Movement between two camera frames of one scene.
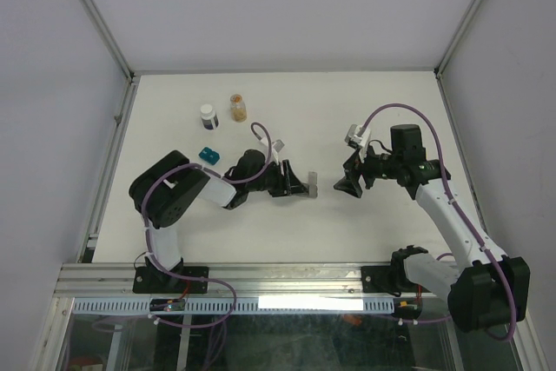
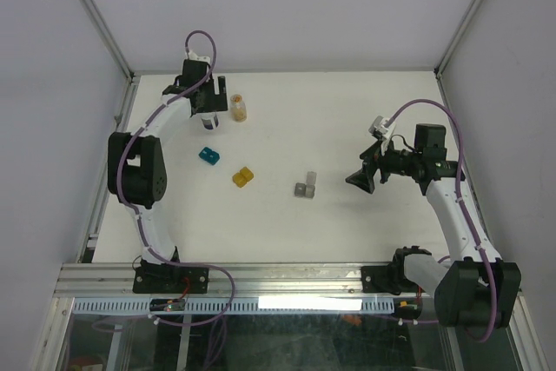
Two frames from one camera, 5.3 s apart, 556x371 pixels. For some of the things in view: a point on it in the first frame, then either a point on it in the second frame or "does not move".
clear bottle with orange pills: [238, 108] does not move
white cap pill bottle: [209, 118] does not move
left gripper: [283, 188] to [218, 102]
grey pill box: [313, 184] does not move
